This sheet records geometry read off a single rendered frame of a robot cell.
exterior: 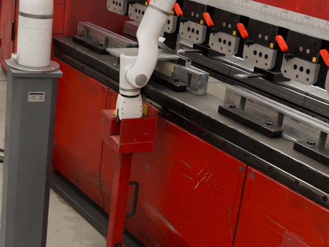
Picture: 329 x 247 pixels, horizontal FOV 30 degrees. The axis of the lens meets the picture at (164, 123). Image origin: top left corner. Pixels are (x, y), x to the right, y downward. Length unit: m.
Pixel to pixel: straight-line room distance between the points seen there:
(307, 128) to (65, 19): 1.70
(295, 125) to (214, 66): 0.79
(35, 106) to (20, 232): 0.51
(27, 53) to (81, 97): 1.00
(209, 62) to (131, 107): 0.63
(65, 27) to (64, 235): 1.13
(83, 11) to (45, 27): 1.28
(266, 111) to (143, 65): 0.49
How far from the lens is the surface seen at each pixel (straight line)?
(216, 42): 2.47
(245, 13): 2.36
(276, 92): 2.63
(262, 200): 2.21
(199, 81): 2.60
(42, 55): 2.24
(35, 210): 2.43
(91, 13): 3.51
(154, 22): 2.35
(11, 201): 2.40
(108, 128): 2.51
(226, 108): 2.39
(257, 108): 2.34
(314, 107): 2.50
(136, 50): 2.73
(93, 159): 3.14
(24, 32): 2.22
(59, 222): 3.29
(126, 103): 2.41
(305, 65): 2.15
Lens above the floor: 1.58
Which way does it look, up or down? 19 degrees down
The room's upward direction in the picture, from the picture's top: 8 degrees clockwise
